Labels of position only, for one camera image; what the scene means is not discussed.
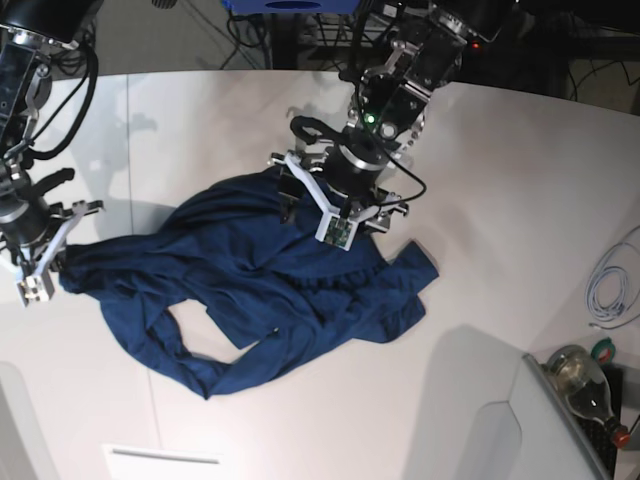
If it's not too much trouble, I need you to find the dark blue t-shirt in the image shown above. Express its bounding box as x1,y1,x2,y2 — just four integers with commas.
59,168,439,398

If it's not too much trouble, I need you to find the black mat under bottle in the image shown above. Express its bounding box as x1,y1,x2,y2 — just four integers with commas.
574,364,626,474

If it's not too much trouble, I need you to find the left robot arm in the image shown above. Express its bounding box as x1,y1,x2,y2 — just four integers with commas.
279,1,514,232

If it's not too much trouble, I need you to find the green tape roll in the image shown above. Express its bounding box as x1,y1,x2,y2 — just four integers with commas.
590,337,617,365

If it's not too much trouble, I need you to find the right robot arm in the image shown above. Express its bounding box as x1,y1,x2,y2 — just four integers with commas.
1,1,102,249

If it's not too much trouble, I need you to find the clear glass bottle red cap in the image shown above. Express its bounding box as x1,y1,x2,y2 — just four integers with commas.
547,345,631,449

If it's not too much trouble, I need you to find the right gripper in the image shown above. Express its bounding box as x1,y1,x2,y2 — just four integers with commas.
1,168,75,248

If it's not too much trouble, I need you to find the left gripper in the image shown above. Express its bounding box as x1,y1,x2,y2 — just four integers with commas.
278,134,389,225

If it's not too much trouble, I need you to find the coiled white cable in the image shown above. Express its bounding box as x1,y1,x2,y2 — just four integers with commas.
585,239,640,330

